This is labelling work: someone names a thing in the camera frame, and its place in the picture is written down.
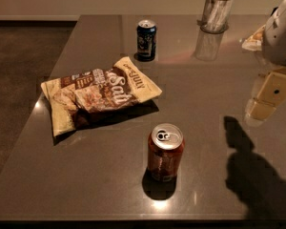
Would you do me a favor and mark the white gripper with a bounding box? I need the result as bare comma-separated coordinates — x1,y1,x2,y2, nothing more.
245,0,286,122

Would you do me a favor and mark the red coke can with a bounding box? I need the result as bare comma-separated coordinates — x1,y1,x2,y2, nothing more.
148,123,185,182

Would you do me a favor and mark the blue soda can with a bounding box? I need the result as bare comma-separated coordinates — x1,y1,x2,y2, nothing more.
136,20,157,61

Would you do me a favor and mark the brown chip bag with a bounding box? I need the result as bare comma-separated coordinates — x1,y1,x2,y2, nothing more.
41,57,162,136

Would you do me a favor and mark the small snack packet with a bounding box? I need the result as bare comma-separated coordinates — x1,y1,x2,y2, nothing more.
242,26,265,52

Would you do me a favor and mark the clear glass cup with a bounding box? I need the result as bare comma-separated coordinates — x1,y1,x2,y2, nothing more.
200,0,234,34

